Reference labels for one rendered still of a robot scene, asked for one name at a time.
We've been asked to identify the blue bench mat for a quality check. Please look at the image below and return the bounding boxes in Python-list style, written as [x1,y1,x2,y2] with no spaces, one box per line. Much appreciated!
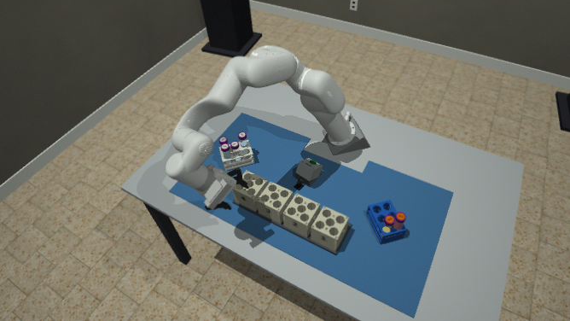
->
[169,113,453,318]

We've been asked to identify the white tube rack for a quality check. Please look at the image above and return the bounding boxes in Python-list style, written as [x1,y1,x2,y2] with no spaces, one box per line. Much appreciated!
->
[219,142,254,171]

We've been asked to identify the blue tube rack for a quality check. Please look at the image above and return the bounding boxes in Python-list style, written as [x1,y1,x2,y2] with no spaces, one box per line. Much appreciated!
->
[366,201,406,244]

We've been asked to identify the beige bucket adapter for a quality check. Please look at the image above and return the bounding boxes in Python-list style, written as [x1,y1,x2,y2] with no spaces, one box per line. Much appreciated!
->
[311,206,349,251]
[257,182,294,224]
[232,171,268,212]
[282,194,320,237]

